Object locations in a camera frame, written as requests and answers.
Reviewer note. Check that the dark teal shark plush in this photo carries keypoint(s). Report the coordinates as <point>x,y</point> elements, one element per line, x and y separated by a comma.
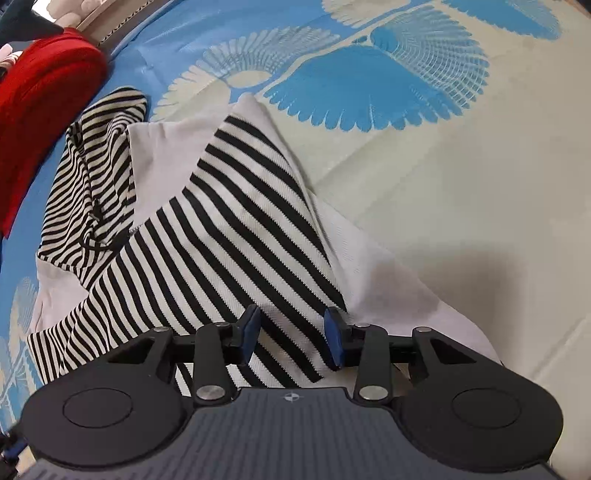
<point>23,18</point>

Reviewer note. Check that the blue cream patterned bed sheet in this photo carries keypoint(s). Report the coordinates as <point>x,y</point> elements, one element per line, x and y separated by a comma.
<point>438,207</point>

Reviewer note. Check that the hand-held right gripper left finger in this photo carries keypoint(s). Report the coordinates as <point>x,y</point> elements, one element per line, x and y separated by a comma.
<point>251,334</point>

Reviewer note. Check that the white plush toy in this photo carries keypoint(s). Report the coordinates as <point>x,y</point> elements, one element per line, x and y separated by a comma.
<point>76,11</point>

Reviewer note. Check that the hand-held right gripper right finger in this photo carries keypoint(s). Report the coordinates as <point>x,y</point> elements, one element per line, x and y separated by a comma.
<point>333,340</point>

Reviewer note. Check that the red folded blanket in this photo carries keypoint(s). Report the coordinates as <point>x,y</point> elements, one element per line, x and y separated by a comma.
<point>41,106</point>

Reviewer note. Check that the black white striped garment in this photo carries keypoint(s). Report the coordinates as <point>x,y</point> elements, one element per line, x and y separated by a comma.
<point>240,221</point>

